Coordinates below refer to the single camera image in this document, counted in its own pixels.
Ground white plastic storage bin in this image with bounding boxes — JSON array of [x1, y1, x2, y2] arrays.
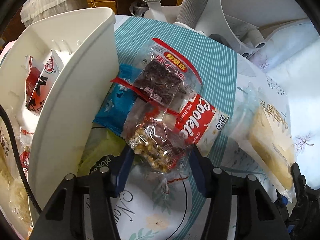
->
[[1, 7, 119, 207]]

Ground green pastry packet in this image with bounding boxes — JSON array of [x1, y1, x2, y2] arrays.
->
[[77, 127, 126, 177]]

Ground bread slice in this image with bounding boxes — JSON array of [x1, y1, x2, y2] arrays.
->
[[222, 83, 296, 202]]

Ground red white cookie packet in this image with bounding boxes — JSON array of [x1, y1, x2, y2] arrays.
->
[[175, 94, 229, 157]]

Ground blue snowflake snack packet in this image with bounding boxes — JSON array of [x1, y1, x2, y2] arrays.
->
[[93, 63, 141, 136]]

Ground walnut date red packet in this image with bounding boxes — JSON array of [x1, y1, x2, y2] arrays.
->
[[121, 99, 191, 184]]

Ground red white date snack packet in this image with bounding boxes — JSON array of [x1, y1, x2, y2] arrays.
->
[[25, 50, 64, 115]]

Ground dark date clear red packet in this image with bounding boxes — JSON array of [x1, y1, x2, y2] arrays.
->
[[112, 37, 202, 115]]

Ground popcorn cluster clear bag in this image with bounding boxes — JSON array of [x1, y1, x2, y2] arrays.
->
[[1, 157, 31, 227]]

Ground small red candy packet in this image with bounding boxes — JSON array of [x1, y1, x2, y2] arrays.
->
[[19, 126, 34, 177]]

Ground floral ceramic plate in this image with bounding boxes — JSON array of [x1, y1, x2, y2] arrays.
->
[[111, 157, 191, 239]]

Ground teal patterned tablecloth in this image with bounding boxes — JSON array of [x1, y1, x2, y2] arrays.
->
[[114, 15, 290, 239]]

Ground grey office chair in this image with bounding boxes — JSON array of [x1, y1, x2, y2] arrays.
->
[[143, 0, 307, 57]]

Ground lace covered piano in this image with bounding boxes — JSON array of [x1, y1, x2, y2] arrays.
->
[[20, 0, 88, 27]]

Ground black cable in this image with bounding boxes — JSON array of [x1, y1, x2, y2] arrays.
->
[[0, 104, 42, 215]]

